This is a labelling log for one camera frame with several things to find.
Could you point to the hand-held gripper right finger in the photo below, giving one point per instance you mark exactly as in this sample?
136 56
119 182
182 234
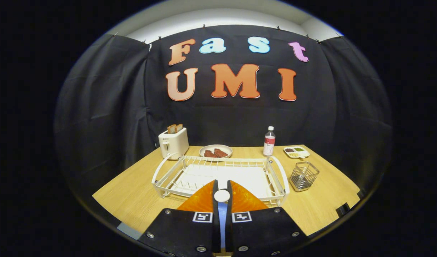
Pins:
228 228

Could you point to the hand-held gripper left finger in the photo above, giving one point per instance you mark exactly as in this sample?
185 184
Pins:
216 228

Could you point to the blue plate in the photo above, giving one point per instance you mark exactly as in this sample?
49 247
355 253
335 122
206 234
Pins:
222 221

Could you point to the silver spoon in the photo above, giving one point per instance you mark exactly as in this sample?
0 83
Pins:
222 196

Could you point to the brown meat piece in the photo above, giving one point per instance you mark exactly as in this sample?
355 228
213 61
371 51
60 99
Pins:
221 153
209 154

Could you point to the white bowl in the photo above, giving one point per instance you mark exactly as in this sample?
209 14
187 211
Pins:
215 146

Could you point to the clear bottle with red label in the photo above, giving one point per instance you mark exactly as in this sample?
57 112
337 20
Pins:
269 144

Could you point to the white toaster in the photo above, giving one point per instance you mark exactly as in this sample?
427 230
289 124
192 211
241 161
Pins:
175 142

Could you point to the white divided snack tray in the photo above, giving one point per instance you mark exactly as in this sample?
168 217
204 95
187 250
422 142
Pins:
296 152

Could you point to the black bracket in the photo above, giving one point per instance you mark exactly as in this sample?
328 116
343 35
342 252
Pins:
342 209
361 193

